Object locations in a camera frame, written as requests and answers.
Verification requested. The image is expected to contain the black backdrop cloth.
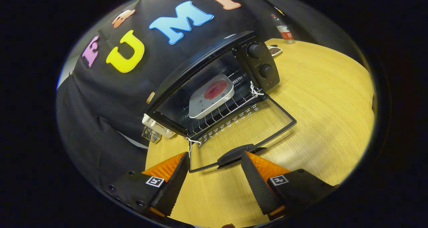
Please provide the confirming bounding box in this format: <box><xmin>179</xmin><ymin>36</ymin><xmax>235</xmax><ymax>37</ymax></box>
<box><xmin>55</xmin><ymin>0</ymin><xmax>365</xmax><ymax>188</ymax></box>

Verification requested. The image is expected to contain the black toaster oven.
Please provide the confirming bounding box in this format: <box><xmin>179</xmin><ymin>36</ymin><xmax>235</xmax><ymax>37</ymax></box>
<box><xmin>144</xmin><ymin>31</ymin><xmax>297</xmax><ymax>173</ymax></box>

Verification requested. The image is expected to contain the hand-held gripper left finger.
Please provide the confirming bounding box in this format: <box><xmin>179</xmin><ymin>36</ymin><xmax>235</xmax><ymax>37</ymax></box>
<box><xmin>104</xmin><ymin>152</ymin><xmax>190</xmax><ymax>218</ymax></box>

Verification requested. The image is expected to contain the pink ham slice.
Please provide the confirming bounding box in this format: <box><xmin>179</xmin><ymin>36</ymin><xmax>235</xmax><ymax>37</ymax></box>
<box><xmin>204</xmin><ymin>80</ymin><xmax>228</xmax><ymax>100</ymax></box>

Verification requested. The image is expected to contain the clear plastic water bottle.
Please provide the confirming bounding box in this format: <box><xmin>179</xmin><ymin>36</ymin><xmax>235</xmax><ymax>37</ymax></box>
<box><xmin>270</xmin><ymin>14</ymin><xmax>295</xmax><ymax>44</ymax></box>

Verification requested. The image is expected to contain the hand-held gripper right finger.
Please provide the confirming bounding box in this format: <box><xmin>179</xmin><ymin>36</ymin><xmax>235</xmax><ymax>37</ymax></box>
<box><xmin>241</xmin><ymin>151</ymin><xmax>338</xmax><ymax>221</ymax></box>

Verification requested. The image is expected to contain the metal wire basket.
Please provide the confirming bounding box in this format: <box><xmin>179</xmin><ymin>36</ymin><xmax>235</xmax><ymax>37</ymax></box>
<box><xmin>141</xmin><ymin>127</ymin><xmax>162</xmax><ymax>144</ymax></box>

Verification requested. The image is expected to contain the white square plate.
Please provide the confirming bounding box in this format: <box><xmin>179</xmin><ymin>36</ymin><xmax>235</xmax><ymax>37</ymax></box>
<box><xmin>188</xmin><ymin>74</ymin><xmax>235</xmax><ymax>120</ymax></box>

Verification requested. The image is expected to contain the white pop-up toaster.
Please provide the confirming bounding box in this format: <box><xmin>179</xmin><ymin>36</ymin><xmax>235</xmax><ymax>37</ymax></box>
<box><xmin>142</xmin><ymin>114</ymin><xmax>176</xmax><ymax>139</ymax></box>

